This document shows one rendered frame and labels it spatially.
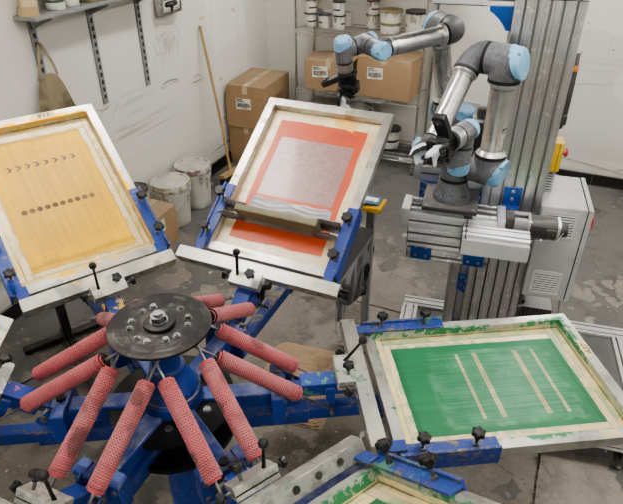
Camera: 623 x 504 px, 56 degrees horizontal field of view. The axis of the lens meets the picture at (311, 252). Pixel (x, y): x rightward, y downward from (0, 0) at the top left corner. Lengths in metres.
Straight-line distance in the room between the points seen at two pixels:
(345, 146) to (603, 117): 3.64
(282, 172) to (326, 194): 0.23
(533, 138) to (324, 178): 0.86
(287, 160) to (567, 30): 1.18
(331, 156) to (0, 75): 2.09
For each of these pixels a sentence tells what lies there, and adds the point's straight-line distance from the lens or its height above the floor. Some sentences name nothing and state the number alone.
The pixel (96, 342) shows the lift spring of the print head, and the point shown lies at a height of 1.22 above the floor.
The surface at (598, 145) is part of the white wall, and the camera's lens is 5.91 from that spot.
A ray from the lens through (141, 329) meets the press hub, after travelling 1.75.
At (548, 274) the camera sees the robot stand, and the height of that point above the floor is 0.90.
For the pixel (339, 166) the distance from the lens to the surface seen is 2.47.
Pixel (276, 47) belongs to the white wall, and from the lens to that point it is 6.39.
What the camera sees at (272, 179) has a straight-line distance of 2.51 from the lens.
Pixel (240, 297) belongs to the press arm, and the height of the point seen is 1.09.
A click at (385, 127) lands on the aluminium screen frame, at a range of 2.51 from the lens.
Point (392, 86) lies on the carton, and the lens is 5.49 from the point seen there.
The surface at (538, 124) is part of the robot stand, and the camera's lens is 2.59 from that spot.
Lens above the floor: 2.39
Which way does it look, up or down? 32 degrees down
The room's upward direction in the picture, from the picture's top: straight up
